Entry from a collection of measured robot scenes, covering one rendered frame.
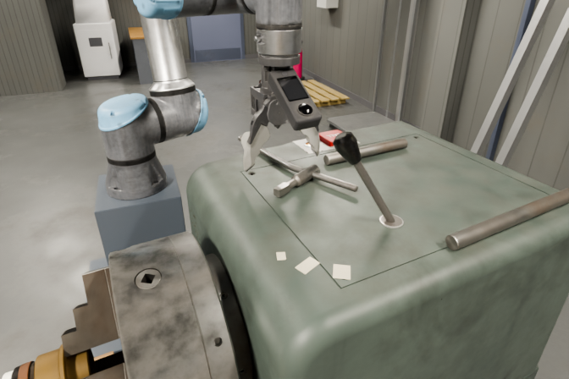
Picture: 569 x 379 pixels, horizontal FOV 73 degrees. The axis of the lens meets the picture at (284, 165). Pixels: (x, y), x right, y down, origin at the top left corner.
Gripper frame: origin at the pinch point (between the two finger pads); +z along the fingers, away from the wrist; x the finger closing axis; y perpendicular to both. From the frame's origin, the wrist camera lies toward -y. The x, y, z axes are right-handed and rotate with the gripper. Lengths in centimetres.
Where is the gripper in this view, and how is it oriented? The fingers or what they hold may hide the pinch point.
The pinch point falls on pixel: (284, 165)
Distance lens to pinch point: 71.9
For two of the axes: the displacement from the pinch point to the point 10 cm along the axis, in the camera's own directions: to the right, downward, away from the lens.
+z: 0.0, 9.0, 4.5
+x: -9.0, 2.0, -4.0
